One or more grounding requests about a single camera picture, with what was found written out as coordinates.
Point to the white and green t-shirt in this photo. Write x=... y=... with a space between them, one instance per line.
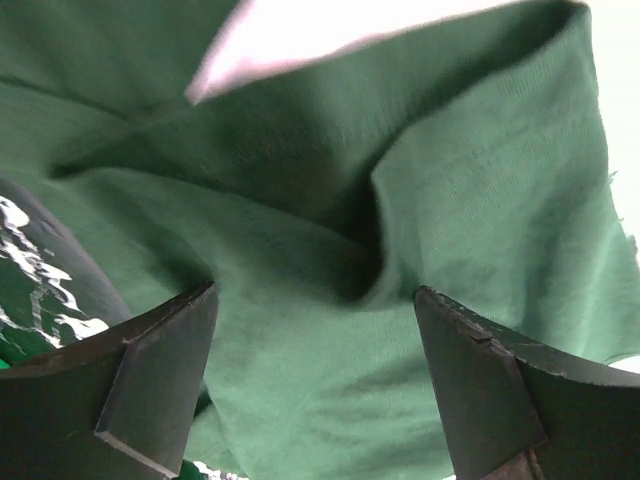
x=469 y=156

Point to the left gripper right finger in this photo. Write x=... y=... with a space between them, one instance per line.
x=514 y=408

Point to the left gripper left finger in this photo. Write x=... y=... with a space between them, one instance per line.
x=117 y=405

